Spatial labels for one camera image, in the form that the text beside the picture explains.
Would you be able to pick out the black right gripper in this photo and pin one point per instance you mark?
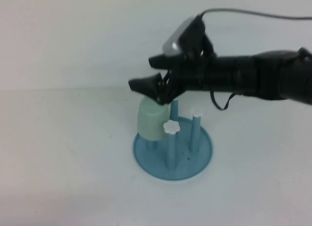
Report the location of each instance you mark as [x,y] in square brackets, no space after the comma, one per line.
[192,74]

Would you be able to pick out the pale green plastic cup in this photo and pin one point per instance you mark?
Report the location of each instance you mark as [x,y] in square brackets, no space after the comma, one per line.
[151,123]

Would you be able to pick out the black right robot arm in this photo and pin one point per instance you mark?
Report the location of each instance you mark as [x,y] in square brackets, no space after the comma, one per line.
[273,74]

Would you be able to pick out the blue cup stand white caps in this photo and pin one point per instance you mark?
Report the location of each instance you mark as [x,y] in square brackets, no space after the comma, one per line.
[192,160]

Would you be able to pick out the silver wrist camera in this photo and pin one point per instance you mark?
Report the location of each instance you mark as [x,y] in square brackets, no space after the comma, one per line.
[174,41]

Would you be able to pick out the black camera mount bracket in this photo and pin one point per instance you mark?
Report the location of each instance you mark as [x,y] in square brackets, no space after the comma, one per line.
[197,33]

